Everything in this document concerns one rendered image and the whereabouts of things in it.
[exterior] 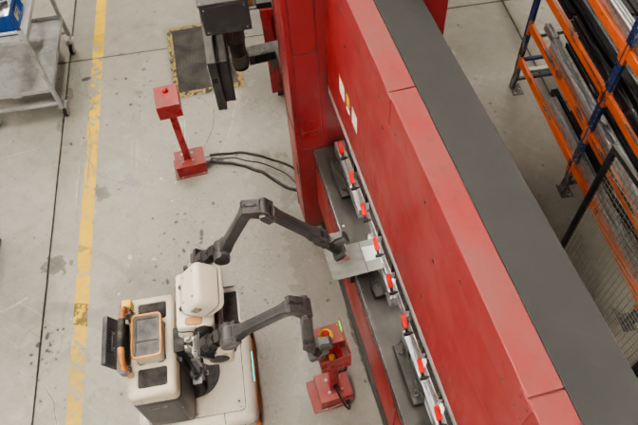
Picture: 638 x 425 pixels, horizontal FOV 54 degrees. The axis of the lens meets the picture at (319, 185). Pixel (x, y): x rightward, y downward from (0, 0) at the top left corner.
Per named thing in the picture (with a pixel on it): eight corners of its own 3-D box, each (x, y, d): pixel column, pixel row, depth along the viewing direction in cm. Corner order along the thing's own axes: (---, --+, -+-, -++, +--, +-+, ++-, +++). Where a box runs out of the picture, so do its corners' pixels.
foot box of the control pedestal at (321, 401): (305, 382, 387) (304, 376, 377) (344, 371, 390) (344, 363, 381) (314, 415, 376) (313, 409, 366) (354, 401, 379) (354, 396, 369)
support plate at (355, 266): (324, 251, 327) (324, 250, 326) (372, 239, 330) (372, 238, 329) (333, 281, 317) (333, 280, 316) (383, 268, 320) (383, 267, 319)
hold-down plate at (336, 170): (328, 159, 376) (328, 157, 374) (336, 157, 377) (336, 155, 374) (341, 199, 359) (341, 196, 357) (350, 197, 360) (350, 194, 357)
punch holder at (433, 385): (422, 372, 270) (426, 358, 256) (441, 366, 271) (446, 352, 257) (435, 406, 261) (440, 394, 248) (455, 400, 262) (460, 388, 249)
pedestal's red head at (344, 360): (310, 339, 334) (309, 325, 320) (340, 330, 336) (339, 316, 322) (322, 374, 323) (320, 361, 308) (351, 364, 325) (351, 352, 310)
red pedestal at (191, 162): (173, 160, 493) (144, 86, 425) (204, 154, 496) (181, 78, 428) (177, 180, 481) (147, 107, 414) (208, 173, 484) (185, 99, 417)
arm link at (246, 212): (241, 192, 275) (242, 211, 269) (271, 197, 280) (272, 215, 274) (211, 247, 305) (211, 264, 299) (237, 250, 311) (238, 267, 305)
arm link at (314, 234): (254, 201, 281) (256, 220, 275) (263, 194, 279) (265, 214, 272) (319, 233, 309) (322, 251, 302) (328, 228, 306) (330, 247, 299)
